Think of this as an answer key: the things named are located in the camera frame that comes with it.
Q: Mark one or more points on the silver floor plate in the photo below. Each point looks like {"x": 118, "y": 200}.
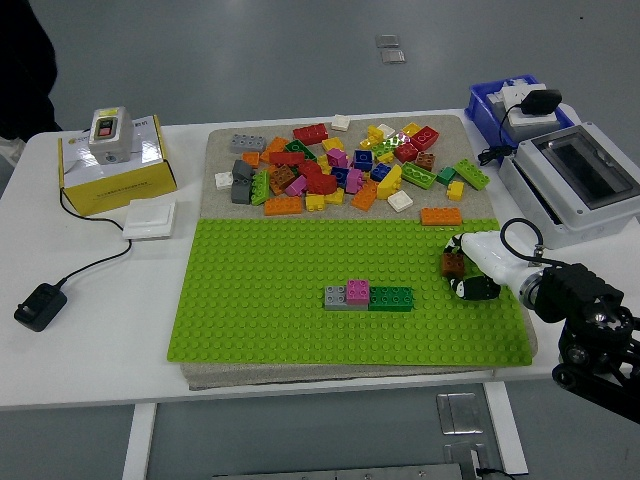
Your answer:
{"x": 459, "y": 414}
{"x": 465, "y": 462}

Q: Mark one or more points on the grey module box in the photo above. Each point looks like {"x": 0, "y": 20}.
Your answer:
{"x": 530, "y": 131}

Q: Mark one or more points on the yellow small toy brick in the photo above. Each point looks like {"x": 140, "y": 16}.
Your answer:
{"x": 335, "y": 196}
{"x": 315, "y": 202}
{"x": 455, "y": 190}

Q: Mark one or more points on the blue plastic bin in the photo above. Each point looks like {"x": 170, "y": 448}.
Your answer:
{"x": 480, "y": 107}

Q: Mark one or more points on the green studded baseplate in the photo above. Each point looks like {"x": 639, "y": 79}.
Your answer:
{"x": 280, "y": 300}

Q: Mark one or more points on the white power socket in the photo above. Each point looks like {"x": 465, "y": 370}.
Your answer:
{"x": 512, "y": 97}

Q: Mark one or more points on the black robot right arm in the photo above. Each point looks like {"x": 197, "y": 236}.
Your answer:
{"x": 575, "y": 290}

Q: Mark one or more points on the red square toy brick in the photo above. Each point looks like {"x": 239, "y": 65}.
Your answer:
{"x": 406, "y": 152}

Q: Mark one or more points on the black power adapter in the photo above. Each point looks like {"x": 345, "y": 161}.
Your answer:
{"x": 39, "y": 307}

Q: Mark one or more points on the yellow sloped toy brick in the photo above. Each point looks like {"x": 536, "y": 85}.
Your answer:
{"x": 390, "y": 184}

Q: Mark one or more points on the grey long toy brick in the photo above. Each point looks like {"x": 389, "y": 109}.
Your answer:
{"x": 247, "y": 143}

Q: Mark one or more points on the brown square toy brick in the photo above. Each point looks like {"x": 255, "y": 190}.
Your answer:
{"x": 425, "y": 160}
{"x": 453, "y": 262}

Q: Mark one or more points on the pink square toy brick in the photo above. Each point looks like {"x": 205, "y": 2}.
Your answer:
{"x": 358, "y": 291}

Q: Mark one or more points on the orange long toy brick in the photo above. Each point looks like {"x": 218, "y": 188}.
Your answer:
{"x": 283, "y": 205}
{"x": 441, "y": 216}

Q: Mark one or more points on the lime green long toy brick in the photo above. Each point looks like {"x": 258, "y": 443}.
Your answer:
{"x": 471, "y": 174}
{"x": 260, "y": 187}

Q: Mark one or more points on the white small toy brick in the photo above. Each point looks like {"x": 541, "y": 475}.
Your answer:
{"x": 223, "y": 179}
{"x": 385, "y": 130}
{"x": 340, "y": 122}

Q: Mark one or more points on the person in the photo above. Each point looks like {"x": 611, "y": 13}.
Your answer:
{"x": 20, "y": 60}

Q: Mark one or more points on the grey sloped toy brick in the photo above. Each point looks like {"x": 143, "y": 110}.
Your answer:
{"x": 242, "y": 171}
{"x": 241, "y": 190}

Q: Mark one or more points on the small grey floor hatch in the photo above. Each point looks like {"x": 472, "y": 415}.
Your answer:
{"x": 393, "y": 56}
{"x": 387, "y": 41}

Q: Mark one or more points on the red large toy brick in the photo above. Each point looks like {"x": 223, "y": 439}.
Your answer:
{"x": 424, "y": 138}

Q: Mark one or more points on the grey metal floor strip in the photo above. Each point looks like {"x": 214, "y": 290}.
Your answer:
{"x": 340, "y": 473}

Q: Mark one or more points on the dark green long toy brick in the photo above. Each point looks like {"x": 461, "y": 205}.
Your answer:
{"x": 392, "y": 297}

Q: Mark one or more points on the black plug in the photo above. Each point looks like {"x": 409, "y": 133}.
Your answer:
{"x": 540, "y": 101}

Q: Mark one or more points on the brown long toy brick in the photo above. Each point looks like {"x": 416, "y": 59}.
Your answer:
{"x": 281, "y": 177}

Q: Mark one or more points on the yellow and white cardboard box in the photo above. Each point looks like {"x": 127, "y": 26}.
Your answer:
{"x": 120, "y": 187}

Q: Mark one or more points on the grey-brown mat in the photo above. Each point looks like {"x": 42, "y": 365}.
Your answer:
{"x": 225, "y": 205}

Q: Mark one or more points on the orange small toy brick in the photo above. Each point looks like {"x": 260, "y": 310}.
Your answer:
{"x": 251, "y": 158}

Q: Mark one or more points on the grey switch box red button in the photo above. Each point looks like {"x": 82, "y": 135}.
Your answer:
{"x": 117, "y": 145}

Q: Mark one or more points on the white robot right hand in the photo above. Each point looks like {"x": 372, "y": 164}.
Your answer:
{"x": 487, "y": 255}

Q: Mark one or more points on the white table leg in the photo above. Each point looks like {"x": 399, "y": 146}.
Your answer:
{"x": 139, "y": 445}
{"x": 505, "y": 430}

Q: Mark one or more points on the blue square toy brick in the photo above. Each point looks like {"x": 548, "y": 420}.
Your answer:
{"x": 363, "y": 159}
{"x": 340, "y": 176}
{"x": 381, "y": 171}

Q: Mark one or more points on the white square toy brick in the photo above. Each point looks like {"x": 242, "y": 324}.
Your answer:
{"x": 400, "y": 200}

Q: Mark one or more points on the red long toy brick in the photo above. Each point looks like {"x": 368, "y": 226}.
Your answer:
{"x": 286, "y": 158}
{"x": 310, "y": 133}

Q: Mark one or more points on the white wall switch panel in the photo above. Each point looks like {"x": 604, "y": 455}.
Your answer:
{"x": 149, "y": 218}

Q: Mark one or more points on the dark green small toy brick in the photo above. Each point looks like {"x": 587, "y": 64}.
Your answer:
{"x": 446, "y": 175}

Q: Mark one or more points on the grey enclosure with clear lid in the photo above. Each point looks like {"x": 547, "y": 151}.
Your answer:
{"x": 530, "y": 170}

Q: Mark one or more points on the magenta toy brick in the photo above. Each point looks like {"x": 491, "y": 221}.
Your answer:
{"x": 337, "y": 157}

